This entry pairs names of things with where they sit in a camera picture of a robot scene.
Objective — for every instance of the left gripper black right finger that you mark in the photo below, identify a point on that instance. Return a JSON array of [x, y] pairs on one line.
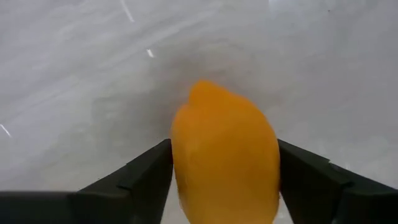
[[326, 196]]

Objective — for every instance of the orange lemon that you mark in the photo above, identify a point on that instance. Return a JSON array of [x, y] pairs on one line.
[[224, 149]]

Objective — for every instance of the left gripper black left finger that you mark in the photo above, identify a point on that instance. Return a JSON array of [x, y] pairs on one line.
[[124, 199]]

